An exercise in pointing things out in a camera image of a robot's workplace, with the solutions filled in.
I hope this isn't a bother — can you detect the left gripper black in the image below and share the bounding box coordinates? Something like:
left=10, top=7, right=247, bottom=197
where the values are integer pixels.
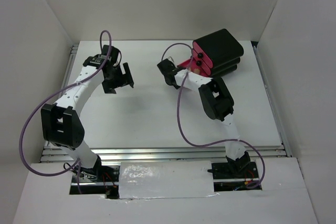
left=102, top=62, right=133, bottom=94

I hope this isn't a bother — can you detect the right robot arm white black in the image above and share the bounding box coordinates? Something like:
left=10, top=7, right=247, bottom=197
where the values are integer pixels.
left=157, top=59, right=250, bottom=178

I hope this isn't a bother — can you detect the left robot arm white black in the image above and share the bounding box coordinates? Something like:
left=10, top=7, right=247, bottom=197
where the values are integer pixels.
left=41, top=45, right=134, bottom=182

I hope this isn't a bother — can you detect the black drawer organizer case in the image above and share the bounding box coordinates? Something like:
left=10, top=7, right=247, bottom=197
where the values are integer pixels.
left=195, top=29, right=244, bottom=77

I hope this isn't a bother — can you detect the white glossy cover plate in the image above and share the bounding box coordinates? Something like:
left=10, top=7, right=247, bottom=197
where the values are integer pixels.
left=119, top=161, right=215, bottom=199

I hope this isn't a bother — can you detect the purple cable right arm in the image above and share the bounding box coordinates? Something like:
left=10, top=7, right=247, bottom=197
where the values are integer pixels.
left=161, top=42, right=266, bottom=189

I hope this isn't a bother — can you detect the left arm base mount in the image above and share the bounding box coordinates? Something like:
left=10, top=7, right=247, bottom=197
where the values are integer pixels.
left=69, top=165, right=120, bottom=199

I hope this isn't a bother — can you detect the aluminium left rail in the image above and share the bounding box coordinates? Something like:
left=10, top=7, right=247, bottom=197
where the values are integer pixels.
left=44, top=45, right=79, bottom=148

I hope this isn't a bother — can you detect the aluminium front rail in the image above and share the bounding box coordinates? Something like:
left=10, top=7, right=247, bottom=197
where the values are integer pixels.
left=40, top=146, right=287, bottom=163

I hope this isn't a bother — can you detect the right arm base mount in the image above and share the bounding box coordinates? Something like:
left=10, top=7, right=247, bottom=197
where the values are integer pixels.
left=207, top=162, right=261, bottom=192

